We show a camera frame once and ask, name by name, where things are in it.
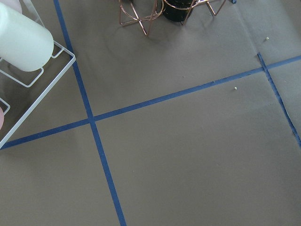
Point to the dark wine bottle left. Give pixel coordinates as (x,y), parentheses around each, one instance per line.
(177,14)

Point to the white plastic cup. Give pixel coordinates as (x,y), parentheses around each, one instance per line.
(23,43)

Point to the pink cup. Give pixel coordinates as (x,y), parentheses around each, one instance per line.
(1,118)

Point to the copper wire bottle rack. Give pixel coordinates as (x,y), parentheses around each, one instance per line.
(128,14)

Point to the white wire cup rack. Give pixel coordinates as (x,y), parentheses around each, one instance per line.
(21,92)

